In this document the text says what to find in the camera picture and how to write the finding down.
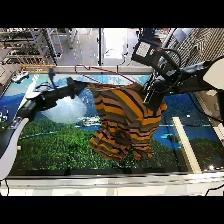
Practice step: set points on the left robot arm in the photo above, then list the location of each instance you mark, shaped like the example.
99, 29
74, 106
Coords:
20, 123

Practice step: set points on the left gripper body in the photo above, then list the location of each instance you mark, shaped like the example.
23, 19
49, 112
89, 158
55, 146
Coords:
76, 88

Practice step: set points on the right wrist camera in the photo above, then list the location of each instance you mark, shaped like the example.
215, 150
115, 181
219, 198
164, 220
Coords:
148, 53

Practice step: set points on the striped shirt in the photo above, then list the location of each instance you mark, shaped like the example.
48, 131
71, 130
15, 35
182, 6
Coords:
126, 123

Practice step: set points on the brown clothes hanger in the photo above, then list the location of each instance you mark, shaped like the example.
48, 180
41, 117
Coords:
106, 70

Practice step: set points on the silver frame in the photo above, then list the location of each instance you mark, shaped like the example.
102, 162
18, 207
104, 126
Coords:
110, 185

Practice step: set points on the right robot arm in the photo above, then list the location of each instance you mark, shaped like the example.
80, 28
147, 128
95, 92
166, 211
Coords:
196, 76

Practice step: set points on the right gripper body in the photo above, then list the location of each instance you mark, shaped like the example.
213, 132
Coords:
152, 91

